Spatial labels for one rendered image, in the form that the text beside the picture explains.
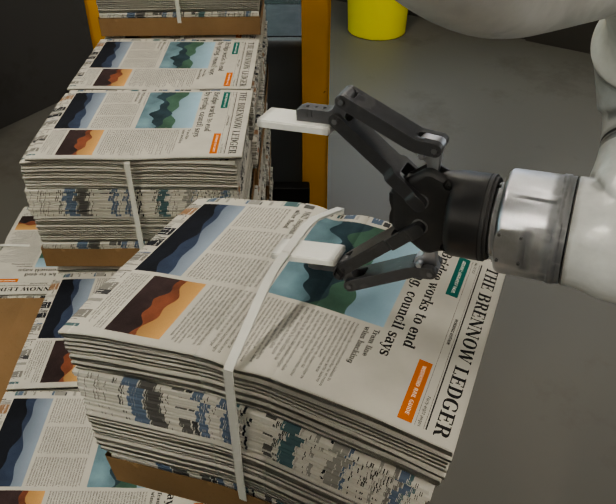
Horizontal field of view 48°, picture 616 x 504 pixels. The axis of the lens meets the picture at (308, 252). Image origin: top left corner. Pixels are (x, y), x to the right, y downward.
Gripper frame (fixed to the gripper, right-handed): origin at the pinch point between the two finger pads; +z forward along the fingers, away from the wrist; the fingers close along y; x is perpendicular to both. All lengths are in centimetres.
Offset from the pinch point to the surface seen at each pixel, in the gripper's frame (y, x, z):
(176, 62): 17, 71, 61
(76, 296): 42, 20, 55
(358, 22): 101, 377, 133
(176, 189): 26, 35, 39
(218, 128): 19, 47, 37
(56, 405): 44, -1, 41
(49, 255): 38, 25, 63
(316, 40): 36, 147, 61
